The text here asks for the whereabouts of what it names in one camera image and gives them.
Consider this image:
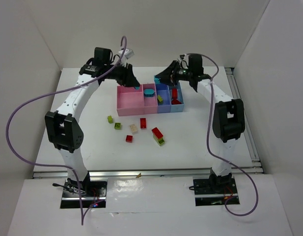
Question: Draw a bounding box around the aluminium rail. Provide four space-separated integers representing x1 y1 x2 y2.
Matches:
32 168 265 179
225 67 262 169

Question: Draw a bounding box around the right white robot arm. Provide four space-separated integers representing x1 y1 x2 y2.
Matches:
155 53 245 193

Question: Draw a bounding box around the small pink bin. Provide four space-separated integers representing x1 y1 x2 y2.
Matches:
142 84 158 114

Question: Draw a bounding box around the green lego with stud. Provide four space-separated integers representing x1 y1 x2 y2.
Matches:
114 122 122 130

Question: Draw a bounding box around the red lego base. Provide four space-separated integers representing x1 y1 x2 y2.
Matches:
171 88 178 99

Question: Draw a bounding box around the red curved lego brick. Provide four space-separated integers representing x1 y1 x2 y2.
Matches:
151 127 163 140

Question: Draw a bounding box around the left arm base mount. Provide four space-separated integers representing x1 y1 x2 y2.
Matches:
52 180 108 209

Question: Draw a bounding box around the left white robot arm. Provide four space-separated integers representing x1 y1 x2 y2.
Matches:
45 47 140 191

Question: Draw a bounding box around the large pink bin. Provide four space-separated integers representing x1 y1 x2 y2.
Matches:
116 86 144 117

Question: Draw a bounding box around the beige lego brick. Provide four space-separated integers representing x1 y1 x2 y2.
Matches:
129 124 138 134

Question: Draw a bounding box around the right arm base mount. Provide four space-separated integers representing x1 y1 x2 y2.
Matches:
189 178 240 207

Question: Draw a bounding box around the aluminium rail right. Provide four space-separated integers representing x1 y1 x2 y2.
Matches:
225 67 262 169

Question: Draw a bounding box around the teal curved lego brick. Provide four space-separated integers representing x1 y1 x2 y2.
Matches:
143 88 155 97

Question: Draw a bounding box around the lime green lego brick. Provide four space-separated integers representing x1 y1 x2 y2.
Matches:
107 116 113 123

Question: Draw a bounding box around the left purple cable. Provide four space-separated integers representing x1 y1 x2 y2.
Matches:
5 35 129 226

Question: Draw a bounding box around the light blue bin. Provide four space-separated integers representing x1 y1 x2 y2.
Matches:
168 83 184 113

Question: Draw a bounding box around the aluminium rail front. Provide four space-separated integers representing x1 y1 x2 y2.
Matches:
32 168 265 179

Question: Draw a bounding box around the purple cable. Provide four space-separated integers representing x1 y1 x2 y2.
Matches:
180 53 259 217
5 35 129 226

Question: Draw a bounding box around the small red lego brick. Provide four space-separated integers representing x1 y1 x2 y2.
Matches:
125 135 133 143

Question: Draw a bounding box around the red curved lego top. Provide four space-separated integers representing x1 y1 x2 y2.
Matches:
171 98 182 105

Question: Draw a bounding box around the lime green lego under red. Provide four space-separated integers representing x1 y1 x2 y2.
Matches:
154 136 165 146

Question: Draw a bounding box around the periwinkle blue bin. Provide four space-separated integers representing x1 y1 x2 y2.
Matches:
156 84 171 113

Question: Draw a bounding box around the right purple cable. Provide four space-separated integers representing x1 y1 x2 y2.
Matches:
180 53 259 217

